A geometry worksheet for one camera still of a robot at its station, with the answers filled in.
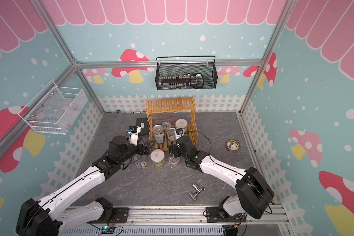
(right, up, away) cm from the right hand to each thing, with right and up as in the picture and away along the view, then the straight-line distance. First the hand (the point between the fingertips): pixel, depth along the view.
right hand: (175, 143), depth 85 cm
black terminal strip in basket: (+12, +38, +5) cm, 40 cm away
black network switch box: (-26, +12, +27) cm, 39 cm away
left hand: (-14, +2, -6) cm, 15 cm away
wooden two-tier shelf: (-2, +22, +2) cm, 23 cm away
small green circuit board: (-33, -42, -12) cm, 55 cm away
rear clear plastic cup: (-7, +11, +18) cm, 22 cm away
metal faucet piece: (+12, -24, -3) cm, 27 cm away
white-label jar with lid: (+4, +12, +13) cm, 18 cm away
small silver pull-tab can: (-3, +4, +13) cm, 14 cm away
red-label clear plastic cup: (-1, -11, +3) cm, 11 cm away
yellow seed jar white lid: (-10, -8, 0) cm, 13 cm away
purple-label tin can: (-19, -11, 0) cm, 22 cm away
